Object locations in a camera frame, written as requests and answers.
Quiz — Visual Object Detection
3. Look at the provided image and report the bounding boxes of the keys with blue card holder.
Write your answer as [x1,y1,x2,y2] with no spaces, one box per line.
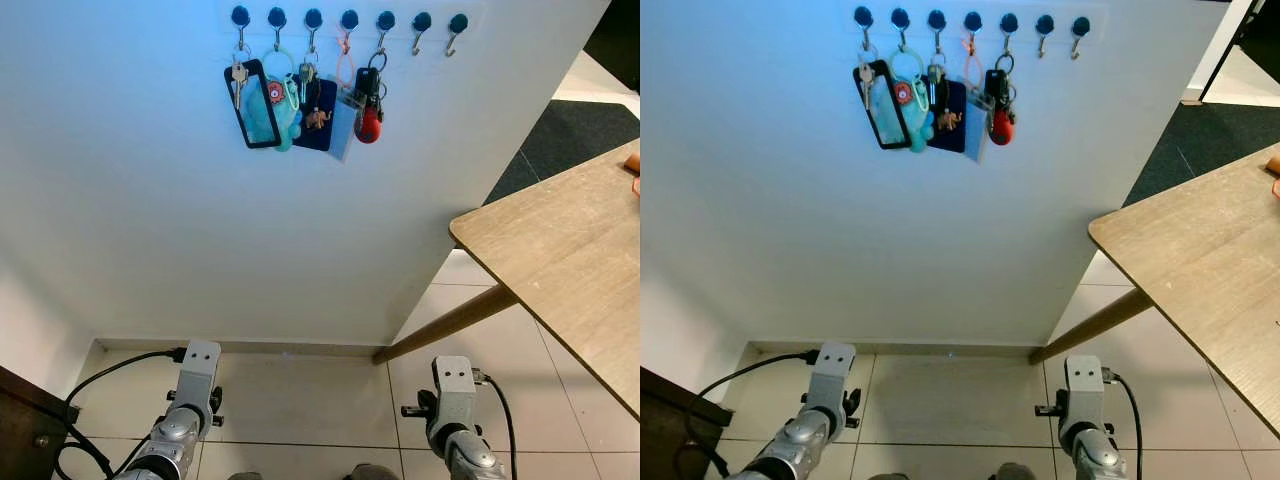
[295,50,339,153]
[923,52,969,154]

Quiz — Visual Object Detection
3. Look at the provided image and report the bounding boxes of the black framed card holder keys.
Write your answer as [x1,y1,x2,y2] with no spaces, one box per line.
[853,45,913,151]
[223,45,284,151]

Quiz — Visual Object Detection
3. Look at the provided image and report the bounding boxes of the dark brown cabinet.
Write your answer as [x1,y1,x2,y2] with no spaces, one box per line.
[640,368,736,480]
[0,365,81,480]

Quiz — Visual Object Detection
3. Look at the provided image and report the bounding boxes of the wooden table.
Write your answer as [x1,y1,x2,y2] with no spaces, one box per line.
[1030,140,1280,439]
[373,138,641,421]

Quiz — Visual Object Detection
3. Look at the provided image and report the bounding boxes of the clear card holder orange loop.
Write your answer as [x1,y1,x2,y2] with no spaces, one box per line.
[328,35,363,164]
[958,38,993,166]

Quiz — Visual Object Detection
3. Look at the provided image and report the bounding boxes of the red and black key fob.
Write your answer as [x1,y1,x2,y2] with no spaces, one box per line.
[352,50,388,145]
[983,52,1019,147]

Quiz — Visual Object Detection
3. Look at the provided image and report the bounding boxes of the black floor rug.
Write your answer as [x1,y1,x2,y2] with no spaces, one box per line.
[1125,100,1280,209]
[483,98,641,206]

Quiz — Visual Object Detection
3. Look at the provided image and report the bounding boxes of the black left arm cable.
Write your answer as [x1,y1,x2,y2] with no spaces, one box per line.
[683,350,823,479]
[52,345,189,480]

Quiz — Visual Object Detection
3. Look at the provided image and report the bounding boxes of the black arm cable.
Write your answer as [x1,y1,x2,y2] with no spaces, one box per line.
[1102,370,1146,480]
[472,370,519,480]
[683,350,823,479]
[52,345,189,480]

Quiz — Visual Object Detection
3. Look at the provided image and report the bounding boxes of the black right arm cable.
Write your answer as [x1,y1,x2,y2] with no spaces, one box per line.
[1102,370,1146,480]
[472,370,519,480]

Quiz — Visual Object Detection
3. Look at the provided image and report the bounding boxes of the teal plush keychain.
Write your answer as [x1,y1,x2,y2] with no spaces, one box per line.
[888,48,936,154]
[262,48,304,153]

